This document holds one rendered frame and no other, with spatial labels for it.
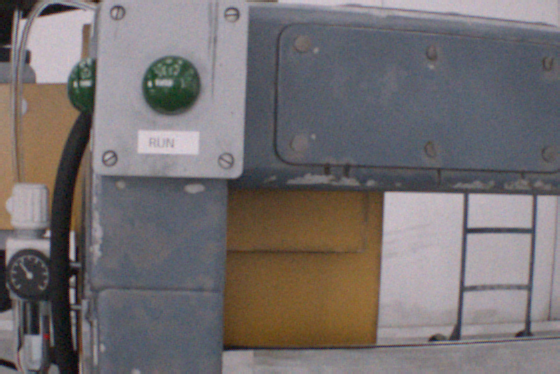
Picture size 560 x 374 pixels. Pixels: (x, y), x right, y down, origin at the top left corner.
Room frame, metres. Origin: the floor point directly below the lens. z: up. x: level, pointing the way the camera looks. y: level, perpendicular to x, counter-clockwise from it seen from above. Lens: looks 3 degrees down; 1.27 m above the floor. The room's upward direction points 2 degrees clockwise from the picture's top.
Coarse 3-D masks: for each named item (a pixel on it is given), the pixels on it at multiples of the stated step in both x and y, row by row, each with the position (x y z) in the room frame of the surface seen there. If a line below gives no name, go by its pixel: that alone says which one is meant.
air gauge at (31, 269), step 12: (24, 252) 0.84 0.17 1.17; (36, 252) 0.84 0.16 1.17; (12, 264) 0.83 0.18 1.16; (24, 264) 0.84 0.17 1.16; (36, 264) 0.84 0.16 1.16; (48, 264) 0.84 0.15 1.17; (12, 276) 0.83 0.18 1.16; (24, 276) 0.84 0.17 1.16; (36, 276) 0.84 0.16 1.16; (48, 276) 0.84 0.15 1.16; (12, 288) 0.84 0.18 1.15; (24, 288) 0.84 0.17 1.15; (36, 288) 0.84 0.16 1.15; (48, 288) 0.84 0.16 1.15; (36, 300) 0.84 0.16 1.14
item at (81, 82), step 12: (84, 60) 0.62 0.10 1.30; (96, 60) 0.62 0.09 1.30; (72, 72) 0.62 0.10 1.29; (84, 72) 0.61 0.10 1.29; (96, 72) 0.61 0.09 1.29; (72, 84) 0.62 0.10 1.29; (84, 84) 0.61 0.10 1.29; (72, 96) 0.62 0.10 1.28; (84, 96) 0.61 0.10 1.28; (84, 108) 0.62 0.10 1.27
